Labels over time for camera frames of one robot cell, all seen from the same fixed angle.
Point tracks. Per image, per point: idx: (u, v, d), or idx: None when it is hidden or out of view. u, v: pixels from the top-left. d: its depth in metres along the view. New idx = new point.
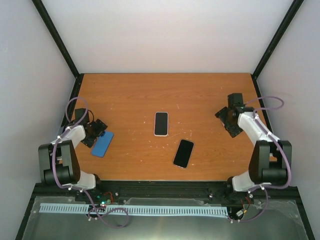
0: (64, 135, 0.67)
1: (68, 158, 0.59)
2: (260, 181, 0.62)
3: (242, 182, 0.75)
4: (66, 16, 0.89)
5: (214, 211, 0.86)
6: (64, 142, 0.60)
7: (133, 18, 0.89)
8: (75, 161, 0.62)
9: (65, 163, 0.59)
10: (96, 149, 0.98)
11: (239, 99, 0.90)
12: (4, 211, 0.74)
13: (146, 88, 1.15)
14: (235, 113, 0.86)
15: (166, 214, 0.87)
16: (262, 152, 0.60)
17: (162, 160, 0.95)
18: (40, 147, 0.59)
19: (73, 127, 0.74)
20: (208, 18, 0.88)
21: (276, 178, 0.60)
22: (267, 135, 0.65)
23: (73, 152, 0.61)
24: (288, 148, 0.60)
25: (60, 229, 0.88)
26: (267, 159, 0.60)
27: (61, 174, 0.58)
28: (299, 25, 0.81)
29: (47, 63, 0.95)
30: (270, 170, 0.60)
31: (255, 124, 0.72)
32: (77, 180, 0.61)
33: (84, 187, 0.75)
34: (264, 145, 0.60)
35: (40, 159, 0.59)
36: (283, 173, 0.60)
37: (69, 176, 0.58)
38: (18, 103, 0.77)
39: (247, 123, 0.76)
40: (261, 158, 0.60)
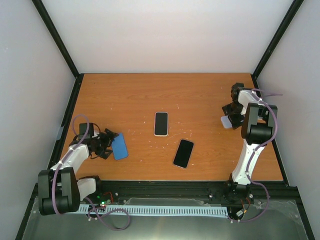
0: (65, 159, 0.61)
1: (69, 187, 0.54)
2: (247, 137, 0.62)
3: (239, 166, 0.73)
4: (66, 15, 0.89)
5: (214, 211, 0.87)
6: (65, 169, 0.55)
7: (133, 18, 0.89)
8: (76, 188, 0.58)
9: (65, 191, 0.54)
10: (115, 153, 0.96)
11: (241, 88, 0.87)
12: (5, 212, 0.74)
13: (146, 88, 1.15)
14: (236, 92, 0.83)
15: (166, 214, 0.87)
16: (252, 111, 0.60)
17: (162, 160, 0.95)
18: (39, 173, 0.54)
19: (76, 147, 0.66)
20: (208, 18, 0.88)
21: (261, 137, 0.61)
22: (259, 101, 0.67)
23: (74, 179, 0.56)
24: (275, 110, 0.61)
25: (60, 229, 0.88)
26: (256, 118, 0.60)
27: (60, 202, 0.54)
28: (298, 25, 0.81)
29: (47, 64, 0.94)
30: (257, 128, 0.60)
31: (250, 96, 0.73)
32: (76, 209, 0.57)
33: (86, 193, 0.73)
34: (253, 105, 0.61)
35: (39, 187, 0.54)
36: (270, 132, 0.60)
37: (68, 205, 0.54)
38: (18, 103, 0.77)
39: (243, 97, 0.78)
40: (250, 116, 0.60)
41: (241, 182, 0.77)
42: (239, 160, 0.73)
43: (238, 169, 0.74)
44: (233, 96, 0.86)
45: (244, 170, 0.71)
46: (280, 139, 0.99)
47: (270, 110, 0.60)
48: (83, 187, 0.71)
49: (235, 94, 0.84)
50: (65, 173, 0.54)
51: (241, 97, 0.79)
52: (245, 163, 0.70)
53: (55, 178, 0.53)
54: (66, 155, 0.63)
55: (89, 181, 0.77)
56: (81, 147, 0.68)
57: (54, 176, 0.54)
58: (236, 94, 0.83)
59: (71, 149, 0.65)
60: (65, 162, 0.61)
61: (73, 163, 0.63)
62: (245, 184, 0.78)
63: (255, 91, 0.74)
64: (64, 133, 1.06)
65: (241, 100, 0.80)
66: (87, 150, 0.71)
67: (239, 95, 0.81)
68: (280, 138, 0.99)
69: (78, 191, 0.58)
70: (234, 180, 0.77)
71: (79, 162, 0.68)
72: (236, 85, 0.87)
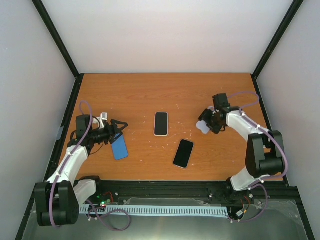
0: (63, 169, 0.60)
1: (66, 202, 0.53)
2: (258, 174, 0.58)
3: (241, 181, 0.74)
4: (66, 16, 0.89)
5: (214, 212, 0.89)
6: (64, 183, 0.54)
7: (133, 19, 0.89)
8: (75, 201, 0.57)
9: (63, 207, 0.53)
10: (117, 152, 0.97)
11: (224, 99, 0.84)
12: (5, 212, 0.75)
13: (146, 88, 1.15)
14: (222, 114, 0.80)
15: (166, 214, 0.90)
16: (257, 145, 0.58)
17: (162, 160, 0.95)
18: (36, 187, 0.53)
19: (73, 151, 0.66)
20: (208, 19, 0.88)
21: (273, 169, 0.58)
22: (258, 128, 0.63)
23: (72, 194, 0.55)
24: (279, 137, 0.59)
25: (61, 228, 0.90)
26: (262, 151, 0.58)
27: (59, 214, 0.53)
28: (298, 25, 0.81)
29: (47, 65, 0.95)
30: (267, 163, 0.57)
31: (243, 121, 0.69)
32: (73, 221, 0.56)
33: (86, 196, 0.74)
34: (256, 138, 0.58)
35: (36, 200, 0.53)
36: (282, 163, 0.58)
37: (67, 217, 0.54)
38: (19, 103, 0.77)
39: (234, 121, 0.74)
40: (256, 151, 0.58)
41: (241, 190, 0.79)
42: (241, 175, 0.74)
43: (238, 183, 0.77)
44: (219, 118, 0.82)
45: (242, 186, 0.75)
46: None
47: (274, 141, 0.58)
48: (83, 191, 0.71)
49: (221, 116, 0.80)
50: (62, 188, 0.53)
51: (231, 121, 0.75)
52: (244, 182, 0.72)
53: (53, 192, 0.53)
54: (64, 163, 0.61)
55: (88, 184, 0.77)
56: (80, 149, 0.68)
57: (52, 189, 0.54)
58: (222, 116, 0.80)
59: (69, 153, 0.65)
60: (63, 172, 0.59)
61: (71, 173, 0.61)
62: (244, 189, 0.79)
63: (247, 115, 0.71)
64: (64, 133, 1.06)
65: (231, 124, 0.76)
66: (86, 152, 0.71)
67: (226, 118, 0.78)
68: None
69: (76, 203, 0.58)
70: (234, 189, 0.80)
71: (78, 166, 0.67)
72: (218, 98, 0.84)
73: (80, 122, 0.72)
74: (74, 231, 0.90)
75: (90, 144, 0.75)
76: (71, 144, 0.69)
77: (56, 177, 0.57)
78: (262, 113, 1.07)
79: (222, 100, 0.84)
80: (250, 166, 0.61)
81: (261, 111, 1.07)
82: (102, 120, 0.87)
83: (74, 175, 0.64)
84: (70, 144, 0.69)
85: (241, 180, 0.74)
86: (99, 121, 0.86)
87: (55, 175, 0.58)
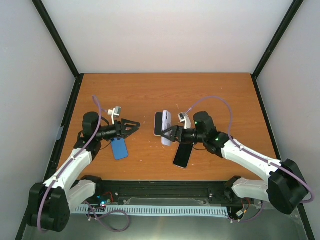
0: (61, 174, 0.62)
1: (55, 210, 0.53)
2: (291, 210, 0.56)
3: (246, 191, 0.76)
4: (66, 15, 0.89)
5: (214, 212, 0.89)
6: (57, 190, 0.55)
7: (132, 18, 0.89)
8: (65, 209, 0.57)
9: (52, 213, 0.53)
10: (116, 153, 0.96)
11: (211, 126, 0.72)
12: (6, 213, 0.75)
13: (145, 88, 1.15)
14: (214, 148, 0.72)
15: (166, 214, 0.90)
16: (281, 186, 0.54)
17: (162, 160, 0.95)
18: (32, 187, 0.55)
19: (77, 155, 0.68)
20: (208, 19, 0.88)
21: (300, 199, 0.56)
22: (270, 163, 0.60)
23: (64, 202, 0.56)
24: (293, 167, 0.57)
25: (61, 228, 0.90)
26: (288, 190, 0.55)
27: (46, 219, 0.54)
28: (298, 25, 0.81)
29: (47, 64, 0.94)
30: (294, 197, 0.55)
31: (248, 155, 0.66)
32: (58, 229, 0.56)
33: (83, 199, 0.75)
34: (277, 179, 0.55)
35: (29, 200, 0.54)
36: (306, 190, 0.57)
37: (53, 223, 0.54)
38: (18, 103, 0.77)
39: (232, 156, 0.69)
40: (283, 193, 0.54)
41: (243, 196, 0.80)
42: (248, 187, 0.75)
43: (244, 195, 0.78)
44: (209, 149, 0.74)
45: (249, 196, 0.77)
46: (280, 139, 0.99)
47: (295, 175, 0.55)
48: (80, 194, 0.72)
49: (212, 150, 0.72)
50: (56, 195, 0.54)
51: (229, 154, 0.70)
52: (253, 195, 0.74)
53: (45, 196, 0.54)
54: (63, 169, 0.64)
55: (87, 186, 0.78)
56: (84, 154, 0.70)
57: (46, 193, 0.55)
58: (214, 150, 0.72)
59: (72, 157, 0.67)
60: (60, 177, 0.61)
61: (69, 179, 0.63)
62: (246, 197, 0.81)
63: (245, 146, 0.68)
64: (64, 133, 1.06)
65: (228, 157, 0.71)
66: (90, 157, 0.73)
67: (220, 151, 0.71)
68: (280, 139, 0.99)
69: (67, 212, 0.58)
70: (239, 196, 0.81)
71: (79, 170, 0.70)
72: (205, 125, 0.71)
73: (87, 126, 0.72)
74: (75, 231, 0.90)
75: (95, 148, 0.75)
76: (78, 146, 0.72)
77: (52, 182, 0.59)
78: (262, 113, 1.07)
79: (210, 126, 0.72)
80: (278, 206, 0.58)
81: (261, 111, 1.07)
82: (114, 115, 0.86)
83: (72, 181, 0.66)
84: (77, 145, 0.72)
85: (247, 191, 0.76)
86: (111, 115, 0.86)
87: (52, 179, 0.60)
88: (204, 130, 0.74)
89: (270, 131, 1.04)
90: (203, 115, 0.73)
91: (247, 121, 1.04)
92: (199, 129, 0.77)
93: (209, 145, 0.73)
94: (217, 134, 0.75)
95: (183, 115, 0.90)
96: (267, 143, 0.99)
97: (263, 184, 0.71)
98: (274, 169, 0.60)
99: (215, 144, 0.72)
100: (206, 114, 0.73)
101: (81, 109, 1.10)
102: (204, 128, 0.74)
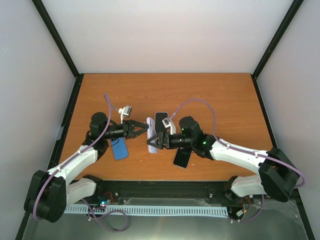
0: (66, 165, 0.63)
1: (52, 199, 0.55)
2: (287, 197, 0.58)
3: (245, 190, 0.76)
4: (66, 16, 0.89)
5: (214, 212, 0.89)
6: (58, 180, 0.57)
7: (132, 18, 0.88)
8: (62, 200, 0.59)
9: (48, 201, 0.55)
10: (117, 152, 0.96)
11: (197, 130, 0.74)
12: (6, 213, 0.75)
13: (145, 88, 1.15)
14: (203, 152, 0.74)
15: (166, 214, 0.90)
16: (272, 175, 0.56)
17: (162, 160, 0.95)
18: (36, 173, 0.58)
19: (83, 151, 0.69)
20: (208, 18, 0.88)
21: (293, 184, 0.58)
22: (257, 154, 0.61)
23: (62, 193, 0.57)
24: (280, 153, 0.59)
25: (61, 228, 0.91)
26: (280, 179, 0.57)
27: (41, 207, 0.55)
28: (298, 25, 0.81)
29: (47, 64, 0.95)
30: (287, 184, 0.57)
31: (234, 151, 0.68)
32: (51, 219, 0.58)
33: (81, 196, 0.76)
34: (267, 170, 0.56)
35: (30, 185, 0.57)
36: (296, 174, 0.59)
37: (47, 212, 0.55)
38: (18, 102, 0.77)
39: (222, 156, 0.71)
40: (277, 182, 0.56)
41: (242, 194, 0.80)
42: (246, 186, 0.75)
43: (244, 192, 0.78)
44: (198, 153, 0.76)
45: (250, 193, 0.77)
46: (280, 139, 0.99)
47: (283, 162, 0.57)
48: (78, 190, 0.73)
49: (202, 154, 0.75)
50: (56, 184, 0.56)
51: (218, 155, 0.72)
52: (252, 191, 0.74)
53: (46, 184, 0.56)
54: (68, 161, 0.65)
55: (88, 185, 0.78)
56: (91, 151, 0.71)
57: (47, 180, 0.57)
58: (203, 153, 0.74)
59: (79, 151, 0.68)
60: (64, 168, 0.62)
61: (72, 172, 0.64)
62: (241, 195, 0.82)
63: (232, 144, 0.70)
64: (64, 133, 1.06)
65: (219, 157, 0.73)
66: (96, 156, 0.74)
67: (209, 155, 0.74)
68: (280, 138, 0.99)
69: (63, 203, 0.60)
70: (239, 195, 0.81)
71: (83, 166, 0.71)
72: (192, 130, 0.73)
73: (94, 128, 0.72)
74: (74, 231, 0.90)
75: (102, 149, 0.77)
76: (86, 143, 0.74)
77: (55, 171, 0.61)
78: (262, 113, 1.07)
79: (197, 130, 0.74)
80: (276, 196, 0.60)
81: (261, 111, 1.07)
82: (123, 114, 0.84)
83: (75, 175, 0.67)
84: (85, 142, 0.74)
85: (246, 189, 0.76)
86: (121, 114, 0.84)
87: (55, 169, 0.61)
88: (191, 135, 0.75)
89: (270, 131, 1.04)
90: (189, 121, 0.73)
91: (247, 121, 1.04)
92: (186, 134, 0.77)
93: (198, 149, 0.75)
94: (204, 137, 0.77)
95: (167, 120, 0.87)
96: (267, 142, 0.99)
97: (257, 176, 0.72)
98: (262, 160, 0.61)
99: (203, 147, 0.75)
100: (190, 118, 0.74)
101: (81, 109, 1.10)
102: (191, 134, 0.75)
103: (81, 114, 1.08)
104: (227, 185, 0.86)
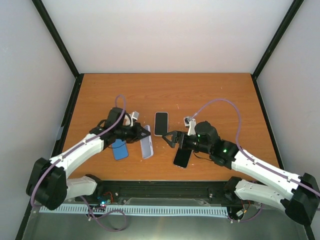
0: (68, 154, 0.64)
1: (51, 189, 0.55)
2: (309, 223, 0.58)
3: (253, 197, 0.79)
4: (66, 16, 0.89)
5: (214, 212, 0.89)
6: (59, 170, 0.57)
7: (132, 18, 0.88)
8: (62, 191, 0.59)
9: (47, 191, 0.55)
10: (117, 152, 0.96)
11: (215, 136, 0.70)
12: (6, 213, 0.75)
13: (145, 88, 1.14)
14: (222, 160, 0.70)
15: (166, 214, 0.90)
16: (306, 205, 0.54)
17: (162, 160, 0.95)
18: (38, 161, 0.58)
19: (89, 141, 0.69)
20: (208, 19, 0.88)
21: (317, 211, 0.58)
22: (291, 179, 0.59)
23: (62, 183, 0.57)
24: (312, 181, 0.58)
25: (61, 228, 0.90)
26: (310, 206, 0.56)
27: (40, 194, 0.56)
28: (298, 25, 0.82)
29: (47, 64, 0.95)
30: (314, 212, 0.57)
31: (260, 169, 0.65)
32: (50, 207, 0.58)
33: (82, 192, 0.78)
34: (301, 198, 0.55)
35: (32, 172, 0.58)
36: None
37: (46, 201, 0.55)
38: (18, 102, 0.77)
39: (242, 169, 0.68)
40: (308, 211, 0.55)
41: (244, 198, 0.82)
42: (256, 196, 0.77)
43: (249, 198, 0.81)
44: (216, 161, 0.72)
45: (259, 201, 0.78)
46: (280, 139, 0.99)
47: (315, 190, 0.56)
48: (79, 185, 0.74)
49: (221, 163, 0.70)
50: (55, 175, 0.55)
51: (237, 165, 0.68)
52: (260, 200, 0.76)
53: (46, 173, 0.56)
54: (71, 150, 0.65)
55: (89, 183, 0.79)
56: (97, 141, 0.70)
57: (48, 170, 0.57)
58: (222, 162, 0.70)
59: (84, 141, 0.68)
60: (66, 158, 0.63)
61: (74, 162, 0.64)
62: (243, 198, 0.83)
63: (259, 160, 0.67)
64: (64, 133, 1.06)
65: (238, 169, 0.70)
66: (101, 146, 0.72)
67: (230, 163, 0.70)
68: (280, 138, 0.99)
69: (62, 193, 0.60)
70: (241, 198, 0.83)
71: (88, 156, 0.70)
72: (209, 136, 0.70)
73: (112, 115, 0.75)
74: (74, 231, 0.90)
75: (109, 139, 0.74)
76: (94, 132, 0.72)
77: (57, 160, 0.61)
78: (262, 113, 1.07)
79: (215, 137, 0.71)
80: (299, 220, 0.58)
81: (261, 111, 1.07)
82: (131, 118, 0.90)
83: (77, 164, 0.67)
84: (93, 130, 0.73)
85: (254, 196, 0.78)
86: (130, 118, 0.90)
87: (58, 158, 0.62)
88: (208, 141, 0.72)
89: (270, 131, 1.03)
90: (206, 127, 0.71)
91: (247, 121, 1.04)
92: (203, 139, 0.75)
93: (216, 157, 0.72)
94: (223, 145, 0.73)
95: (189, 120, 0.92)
96: (267, 142, 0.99)
97: (275, 192, 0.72)
98: (294, 185, 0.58)
99: (222, 155, 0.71)
100: (208, 123, 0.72)
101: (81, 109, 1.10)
102: (209, 140, 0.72)
103: (81, 114, 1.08)
104: (227, 185, 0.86)
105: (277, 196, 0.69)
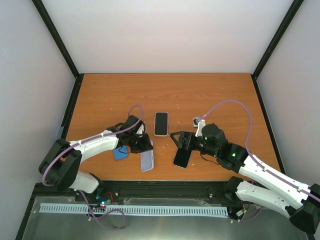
0: (87, 141, 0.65)
1: (64, 169, 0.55)
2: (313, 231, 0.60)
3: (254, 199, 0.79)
4: (66, 16, 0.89)
5: (214, 211, 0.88)
6: (76, 153, 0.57)
7: (132, 18, 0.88)
8: (73, 174, 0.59)
9: (60, 171, 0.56)
10: (118, 152, 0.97)
11: (222, 139, 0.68)
12: (6, 213, 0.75)
13: (145, 88, 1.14)
14: (230, 164, 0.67)
15: (166, 214, 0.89)
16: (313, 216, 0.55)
17: (162, 160, 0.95)
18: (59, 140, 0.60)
19: (107, 135, 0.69)
20: (207, 19, 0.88)
21: None
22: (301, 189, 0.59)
23: (75, 166, 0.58)
24: None
25: (61, 228, 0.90)
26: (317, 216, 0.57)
27: (52, 174, 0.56)
28: (298, 25, 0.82)
29: (47, 64, 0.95)
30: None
31: (270, 177, 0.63)
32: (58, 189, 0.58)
33: (84, 187, 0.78)
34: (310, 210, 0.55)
35: (50, 150, 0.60)
36: None
37: (56, 180, 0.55)
38: (18, 102, 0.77)
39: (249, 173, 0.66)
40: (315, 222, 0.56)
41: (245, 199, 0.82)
42: (258, 198, 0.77)
43: (250, 199, 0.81)
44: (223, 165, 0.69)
45: (261, 204, 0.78)
46: (280, 139, 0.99)
47: None
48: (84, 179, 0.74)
49: (228, 167, 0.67)
50: (72, 156, 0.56)
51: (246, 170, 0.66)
52: (262, 202, 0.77)
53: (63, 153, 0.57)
54: (90, 138, 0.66)
55: (92, 180, 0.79)
56: (113, 137, 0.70)
57: (65, 150, 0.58)
58: (230, 166, 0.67)
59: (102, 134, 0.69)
60: (84, 144, 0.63)
61: (90, 150, 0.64)
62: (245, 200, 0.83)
63: (269, 167, 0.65)
64: (64, 133, 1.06)
65: (245, 174, 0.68)
66: (116, 144, 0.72)
67: (238, 167, 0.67)
68: (280, 138, 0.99)
69: (73, 177, 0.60)
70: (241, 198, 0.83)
71: (102, 149, 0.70)
72: (216, 139, 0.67)
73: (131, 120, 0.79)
74: (74, 231, 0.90)
75: (123, 140, 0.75)
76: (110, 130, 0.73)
77: (76, 143, 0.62)
78: (262, 113, 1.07)
79: (222, 140, 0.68)
80: (302, 227, 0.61)
81: (261, 111, 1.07)
82: None
83: (91, 154, 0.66)
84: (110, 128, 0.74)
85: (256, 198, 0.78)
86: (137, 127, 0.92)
87: (77, 142, 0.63)
88: (215, 144, 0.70)
89: (270, 131, 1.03)
90: (213, 129, 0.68)
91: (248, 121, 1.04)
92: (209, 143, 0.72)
93: (223, 161, 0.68)
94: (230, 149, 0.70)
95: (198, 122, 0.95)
96: (267, 142, 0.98)
97: (279, 197, 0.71)
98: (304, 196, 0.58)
99: (230, 159, 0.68)
100: (216, 126, 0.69)
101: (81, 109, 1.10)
102: (216, 143, 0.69)
103: (81, 114, 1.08)
104: (228, 185, 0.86)
105: (282, 202, 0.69)
